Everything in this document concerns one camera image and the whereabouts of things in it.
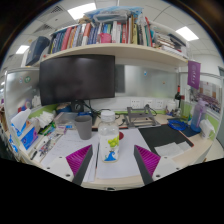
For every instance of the blue tissue box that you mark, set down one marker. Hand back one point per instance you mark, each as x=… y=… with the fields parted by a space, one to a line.
x=28 y=135

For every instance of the black computer monitor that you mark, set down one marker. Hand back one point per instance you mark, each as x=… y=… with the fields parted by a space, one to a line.
x=76 y=80

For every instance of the purple water bottle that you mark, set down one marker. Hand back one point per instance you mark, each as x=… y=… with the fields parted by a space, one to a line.
x=198 y=115

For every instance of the purple pennant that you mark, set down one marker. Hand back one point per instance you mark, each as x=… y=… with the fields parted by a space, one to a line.
x=194 y=74

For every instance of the clear plastic box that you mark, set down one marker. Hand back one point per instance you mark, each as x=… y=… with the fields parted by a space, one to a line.
x=66 y=118

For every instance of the blank white paper sheet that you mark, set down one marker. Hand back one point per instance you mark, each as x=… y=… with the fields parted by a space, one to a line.
x=128 y=156

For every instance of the white wall socket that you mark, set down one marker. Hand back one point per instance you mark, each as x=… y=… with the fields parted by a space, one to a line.
x=148 y=104
x=159 y=104
x=135 y=103

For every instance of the clear plastic drink bottle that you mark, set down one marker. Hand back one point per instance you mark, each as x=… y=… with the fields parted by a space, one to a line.
x=108 y=133

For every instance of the blue round container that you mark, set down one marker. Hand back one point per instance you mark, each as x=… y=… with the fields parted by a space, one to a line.
x=64 y=107

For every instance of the stack of white napkins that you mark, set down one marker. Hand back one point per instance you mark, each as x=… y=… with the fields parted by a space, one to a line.
x=45 y=119

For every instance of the handwritten white paper sheet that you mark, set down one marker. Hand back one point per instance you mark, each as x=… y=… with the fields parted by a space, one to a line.
x=68 y=143

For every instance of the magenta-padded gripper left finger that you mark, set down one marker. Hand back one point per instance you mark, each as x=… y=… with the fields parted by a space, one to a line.
x=78 y=160

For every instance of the dark wine bottle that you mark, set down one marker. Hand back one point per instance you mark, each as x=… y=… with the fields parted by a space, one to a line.
x=178 y=98

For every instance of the grey metal laptop stand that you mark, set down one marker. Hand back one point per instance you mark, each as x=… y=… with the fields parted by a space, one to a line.
x=141 y=118

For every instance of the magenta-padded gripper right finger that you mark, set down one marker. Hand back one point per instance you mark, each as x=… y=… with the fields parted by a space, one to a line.
x=148 y=160

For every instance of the grey cup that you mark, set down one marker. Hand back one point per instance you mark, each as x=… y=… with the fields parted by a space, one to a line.
x=83 y=128

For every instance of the black desk mat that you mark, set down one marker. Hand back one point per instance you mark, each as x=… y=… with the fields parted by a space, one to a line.
x=163 y=135

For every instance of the small white paper sheet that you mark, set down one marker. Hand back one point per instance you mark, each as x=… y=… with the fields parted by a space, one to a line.
x=171 y=149

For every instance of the blue circuit board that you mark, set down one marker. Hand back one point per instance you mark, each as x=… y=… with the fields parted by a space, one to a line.
x=85 y=113

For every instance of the flat round red coaster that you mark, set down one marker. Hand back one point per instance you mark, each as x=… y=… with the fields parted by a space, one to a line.
x=121 y=135

